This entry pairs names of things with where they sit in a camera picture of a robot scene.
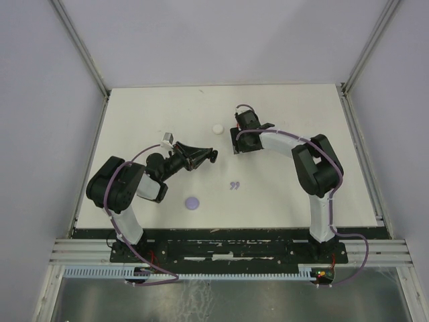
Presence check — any aluminium frame post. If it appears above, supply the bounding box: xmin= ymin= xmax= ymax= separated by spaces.
xmin=48 ymin=0 xmax=111 ymax=97
xmin=341 ymin=0 xmax=403 ymax=96

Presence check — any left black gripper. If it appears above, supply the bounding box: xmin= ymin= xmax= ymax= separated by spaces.
xmin=160 ymin=141 xmax=211 ymax=182

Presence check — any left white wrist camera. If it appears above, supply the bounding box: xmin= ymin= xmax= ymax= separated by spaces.
xmin=160 ymin=132 xmax=174 ymax=150

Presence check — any right circuit board with leds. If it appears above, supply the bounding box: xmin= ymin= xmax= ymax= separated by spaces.
xmin=315 ymin=268 xmax=334 ymax=284

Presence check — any white slotted cable duct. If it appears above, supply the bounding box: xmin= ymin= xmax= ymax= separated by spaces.
xmin=62 ymin=266 xmax=318 ymax=279

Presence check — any purple earbud charging case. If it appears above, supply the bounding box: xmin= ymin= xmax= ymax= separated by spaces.
xmin=185 ymin=197 xmax=200 ymax=211

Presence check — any white earbud charging case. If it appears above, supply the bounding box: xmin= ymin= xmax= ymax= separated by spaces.
xmin=212 ymin=124 xmax=225 ymax=135

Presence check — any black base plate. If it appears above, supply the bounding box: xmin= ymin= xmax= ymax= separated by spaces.
xmin=70 ymin=227 xmax=392 ymax=276

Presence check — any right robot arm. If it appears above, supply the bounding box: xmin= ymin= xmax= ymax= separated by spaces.
xmin=230 ymin=104 xmax=344 ymax=262

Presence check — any aluminium frame rail front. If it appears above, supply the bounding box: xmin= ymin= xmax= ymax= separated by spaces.
xmin=50 ymin=239 xmax=413 ymax=268

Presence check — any right aluminium frame post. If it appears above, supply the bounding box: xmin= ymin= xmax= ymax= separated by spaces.
xmin=341 ymin=0 xmax=403 ymax=96

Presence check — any left aluminium frame post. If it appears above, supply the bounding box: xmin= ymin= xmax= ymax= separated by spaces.
xmin=48 ymin=0 xmax=111 ymax=97

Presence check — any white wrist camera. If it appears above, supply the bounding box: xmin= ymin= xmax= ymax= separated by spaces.
xmin=160 ymin=132 xmax=174 ymax=150
xmin=235 ymin=103 xmax=255 ymax=116

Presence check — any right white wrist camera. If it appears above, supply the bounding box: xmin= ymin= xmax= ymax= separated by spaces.
xmin=235 ymin=103 xmax=255 ymax=116

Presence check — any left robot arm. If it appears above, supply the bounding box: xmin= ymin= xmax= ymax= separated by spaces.
xmin=86 ymin=142 xmax=218 ymax=262

